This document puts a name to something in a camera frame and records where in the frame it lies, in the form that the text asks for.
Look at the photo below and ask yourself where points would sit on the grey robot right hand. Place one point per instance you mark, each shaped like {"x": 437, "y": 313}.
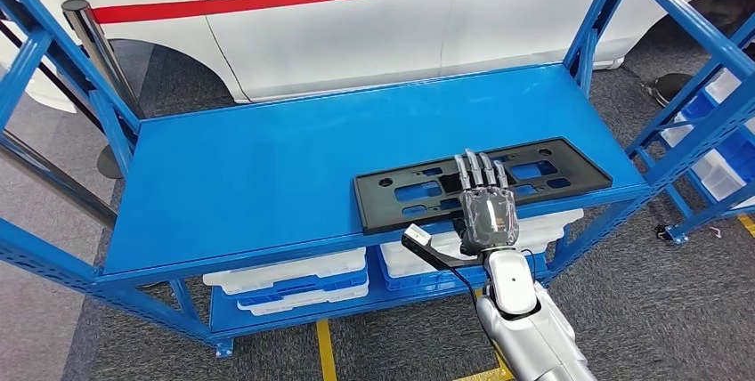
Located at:
{"x": 489, "y": 219}

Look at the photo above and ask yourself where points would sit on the black plastic plate frame part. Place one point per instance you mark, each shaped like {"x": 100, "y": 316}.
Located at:
{"x": 578, "y": 175}

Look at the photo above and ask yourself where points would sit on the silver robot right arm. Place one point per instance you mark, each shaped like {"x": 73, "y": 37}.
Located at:
{"x": 531, "y": 337}

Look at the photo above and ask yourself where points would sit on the blue metal shelf rack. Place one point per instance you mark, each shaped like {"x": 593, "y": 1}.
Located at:
{"x": 265, "y": 189}

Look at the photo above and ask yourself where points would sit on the clear white plastic bin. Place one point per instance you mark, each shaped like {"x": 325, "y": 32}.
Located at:
{"x": 283, "y": 272}

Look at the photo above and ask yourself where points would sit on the dark round floor base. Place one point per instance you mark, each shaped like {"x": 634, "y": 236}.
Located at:
{"x": 672, "y": 89}

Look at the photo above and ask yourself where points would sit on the blue metal rack with casters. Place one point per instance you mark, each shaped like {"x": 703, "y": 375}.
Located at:
{"x": 714, "y": 213}

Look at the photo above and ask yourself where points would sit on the small white scrap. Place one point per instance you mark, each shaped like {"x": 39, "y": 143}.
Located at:
{"x": 715, "y": 232}

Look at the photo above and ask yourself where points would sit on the white car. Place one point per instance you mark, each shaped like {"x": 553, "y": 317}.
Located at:
{"x": 324, "y": 42}

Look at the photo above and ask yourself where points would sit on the chrome stanchion with chrome base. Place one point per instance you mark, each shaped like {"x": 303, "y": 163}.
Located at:
{"x": 97, "y": 48}

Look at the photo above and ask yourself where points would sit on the grey metal bar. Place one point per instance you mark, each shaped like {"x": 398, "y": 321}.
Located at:
{"x": 59, "y": 181}

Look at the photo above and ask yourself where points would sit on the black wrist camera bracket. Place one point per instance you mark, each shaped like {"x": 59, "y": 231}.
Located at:
{"x": 436, "y": 257}

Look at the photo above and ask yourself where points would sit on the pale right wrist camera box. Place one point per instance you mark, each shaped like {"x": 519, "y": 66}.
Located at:
{"x": 417, "y": 235}

